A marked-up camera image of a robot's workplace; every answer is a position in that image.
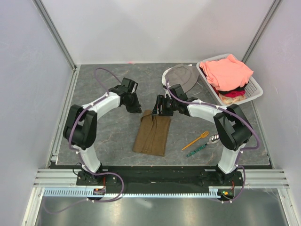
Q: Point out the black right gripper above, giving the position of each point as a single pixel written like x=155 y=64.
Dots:
x=161 y=100

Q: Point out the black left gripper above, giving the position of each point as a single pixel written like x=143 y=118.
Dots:
x=136 y=108

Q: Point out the brown cloth napkin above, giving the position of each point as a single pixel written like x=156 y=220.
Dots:
x=152 y=135

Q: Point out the orange plastic fork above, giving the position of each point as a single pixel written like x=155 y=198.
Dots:
x=202 y=135

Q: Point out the spoon with green handle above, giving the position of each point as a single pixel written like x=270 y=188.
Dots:
x=212 y=140

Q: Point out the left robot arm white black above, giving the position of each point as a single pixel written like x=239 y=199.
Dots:
x=81 y=127

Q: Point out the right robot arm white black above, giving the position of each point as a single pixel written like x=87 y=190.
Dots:
x=232 y=126

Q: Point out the grey bucket hat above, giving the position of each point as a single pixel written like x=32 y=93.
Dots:
x=185 y=75

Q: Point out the red and dark clothes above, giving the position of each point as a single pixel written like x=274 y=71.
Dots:
x=229 y=97

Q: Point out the salmon pink folded garment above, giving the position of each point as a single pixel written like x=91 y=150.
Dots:
x=226 y=74

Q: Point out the white plastic laundry basket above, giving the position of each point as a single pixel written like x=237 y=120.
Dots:
x=252 y=89

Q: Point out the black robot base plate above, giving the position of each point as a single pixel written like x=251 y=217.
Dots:
x=184 y=175

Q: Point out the grey slotted cable duct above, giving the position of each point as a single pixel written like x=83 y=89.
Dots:
x=93 y=193

